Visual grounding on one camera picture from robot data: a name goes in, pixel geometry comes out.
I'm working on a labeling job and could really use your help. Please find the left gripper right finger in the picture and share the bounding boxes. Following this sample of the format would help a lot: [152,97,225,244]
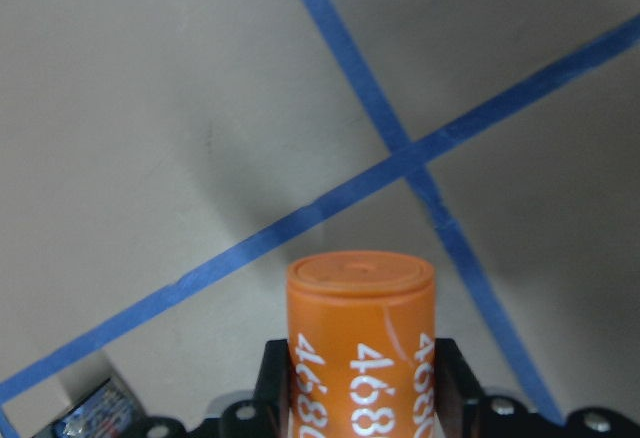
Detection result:
[435,338,483,438]

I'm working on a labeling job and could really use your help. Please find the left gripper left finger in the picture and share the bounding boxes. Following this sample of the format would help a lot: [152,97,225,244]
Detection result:
[253,339,290,438]

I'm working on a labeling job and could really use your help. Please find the orange cylinder with 4680 print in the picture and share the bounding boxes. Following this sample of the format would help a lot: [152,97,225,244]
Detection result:
[286,251,436,437]

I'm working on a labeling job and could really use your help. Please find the green push button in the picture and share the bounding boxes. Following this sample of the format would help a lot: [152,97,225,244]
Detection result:
[52,378,145,438]

